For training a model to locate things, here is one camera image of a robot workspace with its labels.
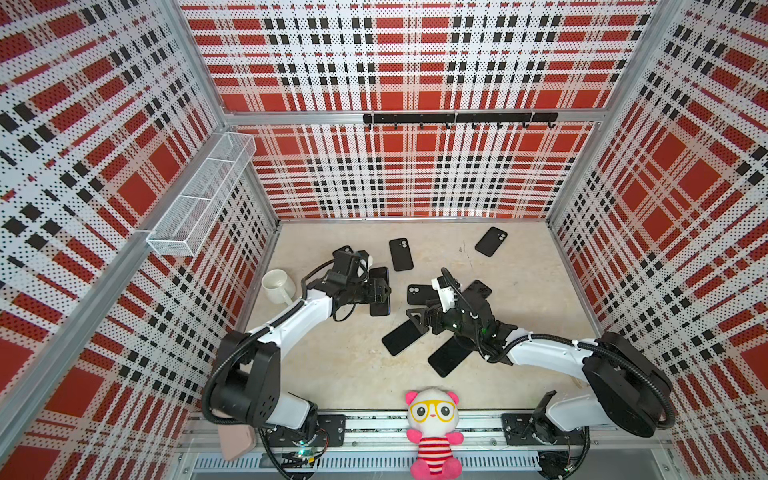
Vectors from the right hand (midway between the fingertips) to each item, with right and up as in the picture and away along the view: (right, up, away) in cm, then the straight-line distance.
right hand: (418, 310), depth 82 cm
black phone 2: (-5, -9, +5) cm, 11 cm away
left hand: (-11, +3, +5) cm, 12 cm away
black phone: (-11, 0, +2) cm, 11 cm away
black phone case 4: (+1, +1, +18) cm, 19 cm away
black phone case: (-19, +16, -10) cm, 27 cm away
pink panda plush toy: (+3, -22, -13) cm, 25 cm away
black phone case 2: (-5, +15, +30) cm, 34 cm away
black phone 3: (+10, -15, +6) cm, 19 cm away
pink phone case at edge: (-44, -29, -11) cm, 54 cm away
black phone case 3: (+31, +20, +34) cm, 50 cm away
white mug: (-44, +5, +11) cm, 45 cm away
